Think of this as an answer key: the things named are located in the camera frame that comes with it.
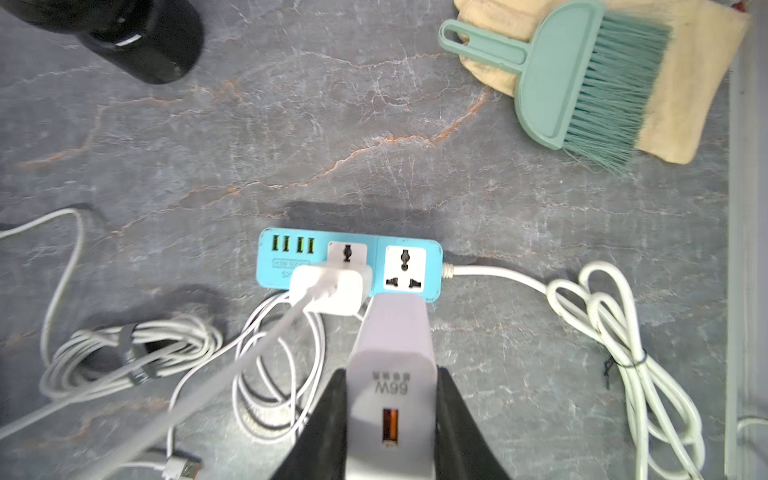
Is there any beige work glove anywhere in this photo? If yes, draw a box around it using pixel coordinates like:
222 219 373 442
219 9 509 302
453 0 751 164

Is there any white tall charger brick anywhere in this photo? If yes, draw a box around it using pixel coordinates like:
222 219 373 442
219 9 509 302
344 293 437 479

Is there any potted green plant black vase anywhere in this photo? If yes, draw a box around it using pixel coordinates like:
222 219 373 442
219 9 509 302
1 0 204 85

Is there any teal power strip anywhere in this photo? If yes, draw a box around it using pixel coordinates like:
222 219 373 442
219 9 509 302
256 228 444 303

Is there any white square laptop charger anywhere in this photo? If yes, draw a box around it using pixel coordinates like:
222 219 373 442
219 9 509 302
288 262 373 316

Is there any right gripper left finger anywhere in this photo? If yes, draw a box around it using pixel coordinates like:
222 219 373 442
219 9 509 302
271 368 347 480

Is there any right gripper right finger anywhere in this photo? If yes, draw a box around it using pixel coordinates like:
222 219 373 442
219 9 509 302
435 367 510 480

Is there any white charger cable coil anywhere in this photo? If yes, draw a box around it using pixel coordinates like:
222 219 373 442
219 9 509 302
73 293 326 479

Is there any green hand brush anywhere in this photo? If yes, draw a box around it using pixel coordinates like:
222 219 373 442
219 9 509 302
438 1 672 174

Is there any white power strip cord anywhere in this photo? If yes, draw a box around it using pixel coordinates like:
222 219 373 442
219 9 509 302
442 261 768 480

